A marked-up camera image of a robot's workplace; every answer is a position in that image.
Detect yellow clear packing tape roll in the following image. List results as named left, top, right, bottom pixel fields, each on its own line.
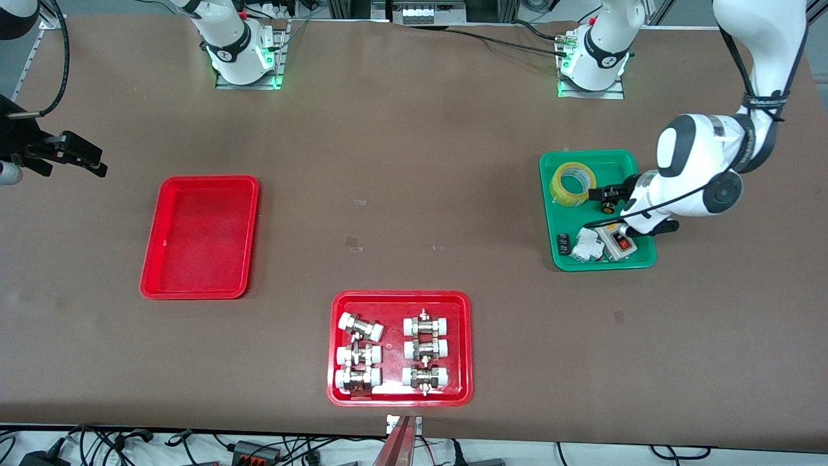
left=550, top=162, right=597, bottom=208

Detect green plastic tray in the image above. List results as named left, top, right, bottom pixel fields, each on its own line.
left=539, top=150, right=657, bottom=272

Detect red plastic tray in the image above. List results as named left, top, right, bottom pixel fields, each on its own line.
left=327, top=290, right=474, bottom=408
left=140, top=175, right=261, bottom=300

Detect white circuit breaker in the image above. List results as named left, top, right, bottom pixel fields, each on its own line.
left=569, top=228, right=605, bottom=263

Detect brass fitting with white caps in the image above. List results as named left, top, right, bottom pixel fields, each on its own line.
left=403, top=309, right=450, bottom=337
left=338, top=312, right=384, bottom=342
left=403, top=337, right=449, bottom=361
left=401, top=364, right=449, bottom=395
left=336, top=343, right=382, bottom=368
left=334, top=366, right=382, bottom=394

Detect white terminal block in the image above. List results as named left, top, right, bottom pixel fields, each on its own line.
left=400, top=0, right=468, bottom=25

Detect black power adapter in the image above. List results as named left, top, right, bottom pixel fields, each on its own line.
left=18, top=450, right=71, bottom=466

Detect reddish aluminium profile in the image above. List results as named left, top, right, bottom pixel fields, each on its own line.
left=372, top=417, right=416, bottom=466

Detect black orange power strip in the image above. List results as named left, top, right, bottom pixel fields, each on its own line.
left=230, top=440, right=283, bottom=464

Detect grey switch box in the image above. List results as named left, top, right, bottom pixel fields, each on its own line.
left=595, top=223, right=638, bottom=261

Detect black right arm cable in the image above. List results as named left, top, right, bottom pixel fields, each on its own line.
left=6, top=0, right=71, bottom=120

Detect aluminium frame profile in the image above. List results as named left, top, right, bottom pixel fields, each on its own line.
left=12, top=16, right=65, bottom=101

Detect black cable on table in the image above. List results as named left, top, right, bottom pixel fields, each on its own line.
left=510, top=19, right=567, bottom=43
left=445, top=27, right=565, bottom=56

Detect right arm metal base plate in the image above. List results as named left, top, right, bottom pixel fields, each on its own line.
left=215, top=19, right=290, bottom=90

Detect black cable loop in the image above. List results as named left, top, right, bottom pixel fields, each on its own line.
left=650, top=444, right=712, bottom=461

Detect small metal bracket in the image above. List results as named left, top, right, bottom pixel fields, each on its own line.
left=386, top=414, right=422, bottom=436

